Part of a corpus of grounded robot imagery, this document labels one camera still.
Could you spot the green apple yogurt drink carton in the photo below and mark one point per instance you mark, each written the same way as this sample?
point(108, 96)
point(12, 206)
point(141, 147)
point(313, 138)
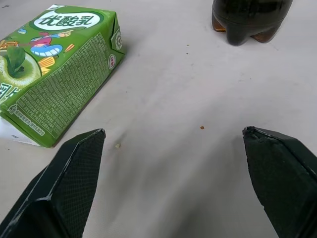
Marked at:
point(59, 74)

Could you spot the small pale crumb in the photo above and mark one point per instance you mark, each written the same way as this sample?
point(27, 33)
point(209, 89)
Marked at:
point(117, 146)

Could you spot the dark cola plastic bottle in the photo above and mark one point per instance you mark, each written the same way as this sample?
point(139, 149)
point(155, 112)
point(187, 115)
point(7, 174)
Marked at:
point(247, 19)

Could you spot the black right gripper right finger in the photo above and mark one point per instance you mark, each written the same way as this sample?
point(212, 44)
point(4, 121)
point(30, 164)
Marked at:
point(280, 178)

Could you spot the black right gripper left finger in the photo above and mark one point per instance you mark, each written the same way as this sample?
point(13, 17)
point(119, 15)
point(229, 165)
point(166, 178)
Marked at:
point(64, 188)

